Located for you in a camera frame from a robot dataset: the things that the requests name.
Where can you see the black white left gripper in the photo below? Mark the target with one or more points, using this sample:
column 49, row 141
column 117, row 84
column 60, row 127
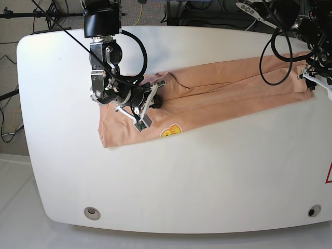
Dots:
column 313, row 78

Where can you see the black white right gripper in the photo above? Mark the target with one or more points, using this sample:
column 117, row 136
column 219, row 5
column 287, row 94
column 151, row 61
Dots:
column 137, row 103

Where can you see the peach pink T-shirt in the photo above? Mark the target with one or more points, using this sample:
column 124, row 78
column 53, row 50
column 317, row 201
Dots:
column 206, row 94

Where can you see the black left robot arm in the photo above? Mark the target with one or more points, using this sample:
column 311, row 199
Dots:
column 313, row 28

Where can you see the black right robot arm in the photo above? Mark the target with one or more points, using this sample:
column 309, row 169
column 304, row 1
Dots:
column 108, row 85

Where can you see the right table grommet hole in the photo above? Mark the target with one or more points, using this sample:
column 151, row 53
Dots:
column 314, row 210

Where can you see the table grommet hole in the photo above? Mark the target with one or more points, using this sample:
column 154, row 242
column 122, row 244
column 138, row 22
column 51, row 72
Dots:
column 92, row 213
column 314, row 210

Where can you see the left table grommet hole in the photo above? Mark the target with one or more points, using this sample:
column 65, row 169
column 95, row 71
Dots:
column 92, row 213

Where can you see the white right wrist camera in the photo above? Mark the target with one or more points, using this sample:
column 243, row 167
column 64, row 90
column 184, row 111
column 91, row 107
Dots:
column 143, row 124

